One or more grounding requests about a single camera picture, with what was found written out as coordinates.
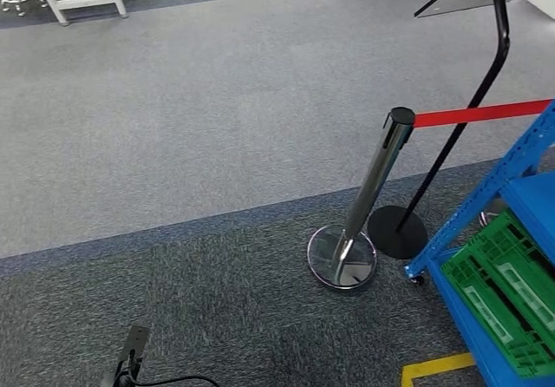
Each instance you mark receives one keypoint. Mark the blue metal shelf rack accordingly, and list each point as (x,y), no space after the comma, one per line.
(490,189)

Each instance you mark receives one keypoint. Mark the black sign stand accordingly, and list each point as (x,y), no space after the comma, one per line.
(397,235)

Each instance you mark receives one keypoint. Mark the red barrier belt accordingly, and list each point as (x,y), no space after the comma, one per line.
(476,113)

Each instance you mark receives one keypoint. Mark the green plastic crate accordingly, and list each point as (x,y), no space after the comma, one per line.
(526,281)
(481,315)

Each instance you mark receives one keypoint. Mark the chrome stanchion post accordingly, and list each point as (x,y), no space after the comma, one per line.
(372,177)

